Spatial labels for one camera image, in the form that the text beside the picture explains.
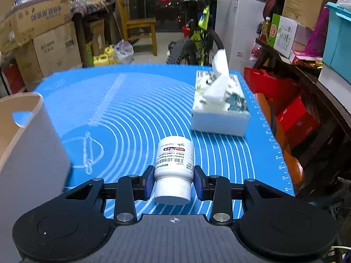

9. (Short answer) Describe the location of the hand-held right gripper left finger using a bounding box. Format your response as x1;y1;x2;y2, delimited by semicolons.
59;165;154;223

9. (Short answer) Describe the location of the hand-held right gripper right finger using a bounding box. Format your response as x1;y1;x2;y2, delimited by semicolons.
194;165;292;224

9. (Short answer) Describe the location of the blue silicone mat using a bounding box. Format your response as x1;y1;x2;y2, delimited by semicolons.
33;64;297;220

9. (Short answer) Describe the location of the white tissue pack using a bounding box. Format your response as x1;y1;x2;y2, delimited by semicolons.
190;49;251;137

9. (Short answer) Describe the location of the green black bicycle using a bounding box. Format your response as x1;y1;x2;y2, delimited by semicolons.
166;0;229;67

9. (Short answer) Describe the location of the purple gift bag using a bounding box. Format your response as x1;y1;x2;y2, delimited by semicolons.
305;7;330;58

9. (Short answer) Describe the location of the green white carton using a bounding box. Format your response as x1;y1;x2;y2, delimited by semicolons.
267;14;299;58

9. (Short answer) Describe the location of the teal storage box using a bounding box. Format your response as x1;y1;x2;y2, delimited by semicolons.
322;2;351;77

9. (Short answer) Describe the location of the red paper bag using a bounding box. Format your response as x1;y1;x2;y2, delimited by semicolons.
244;67;301;102

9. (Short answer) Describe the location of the white fridge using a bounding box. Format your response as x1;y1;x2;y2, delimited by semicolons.
214;0;269;72

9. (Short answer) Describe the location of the orange bag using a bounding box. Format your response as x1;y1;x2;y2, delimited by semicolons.
256;93;305;188

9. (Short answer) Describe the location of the dark red bag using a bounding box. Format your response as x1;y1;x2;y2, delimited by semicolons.
263;0;287;22

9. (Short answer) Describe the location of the dark wooden side table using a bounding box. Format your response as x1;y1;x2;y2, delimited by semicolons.
254;38;351;200

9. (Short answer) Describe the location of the yellow plastic jug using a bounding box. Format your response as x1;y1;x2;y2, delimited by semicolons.
93;45;117;66

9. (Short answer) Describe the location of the large brown cardboard carton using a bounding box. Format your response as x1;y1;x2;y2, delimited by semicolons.
14;21;83;89

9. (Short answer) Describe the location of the cream plastic bin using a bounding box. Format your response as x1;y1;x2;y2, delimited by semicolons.
0;92;73;263

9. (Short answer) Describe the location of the clear plastic bag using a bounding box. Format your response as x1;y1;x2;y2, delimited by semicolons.
114;40;135;65

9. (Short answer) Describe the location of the red gift box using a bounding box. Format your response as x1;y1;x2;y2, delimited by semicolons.
276;96;320;150

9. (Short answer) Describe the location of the tall brown cardboard box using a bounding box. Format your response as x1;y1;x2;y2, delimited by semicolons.
282;0;340;30

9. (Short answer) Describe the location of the wooden chair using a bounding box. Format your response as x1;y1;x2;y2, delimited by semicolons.
114;0;158;57

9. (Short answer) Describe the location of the white medicine bottle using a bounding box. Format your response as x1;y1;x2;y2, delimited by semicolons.
154;136;196;205

